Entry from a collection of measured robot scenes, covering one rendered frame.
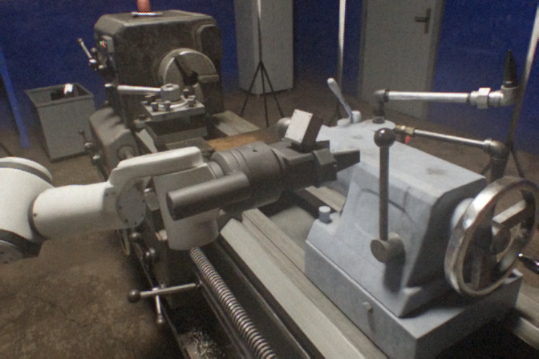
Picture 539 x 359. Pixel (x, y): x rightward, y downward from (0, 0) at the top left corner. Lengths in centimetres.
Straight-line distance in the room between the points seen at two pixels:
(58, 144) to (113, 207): 358
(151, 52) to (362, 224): 146
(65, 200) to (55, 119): 347
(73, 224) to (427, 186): 57
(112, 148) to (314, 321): 149
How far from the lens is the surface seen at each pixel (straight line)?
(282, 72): 572
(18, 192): 65
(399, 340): 85
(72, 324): 234
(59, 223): 61
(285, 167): 56
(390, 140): 69
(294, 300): 98
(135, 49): 204
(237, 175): 50
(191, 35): 211
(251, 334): 106
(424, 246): 79
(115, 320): 227
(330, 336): 91
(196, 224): 51
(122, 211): 56
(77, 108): 407
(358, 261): 88
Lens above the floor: 151
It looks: 24 degrees down
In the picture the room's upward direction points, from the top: 2 degrees counter-clockwise
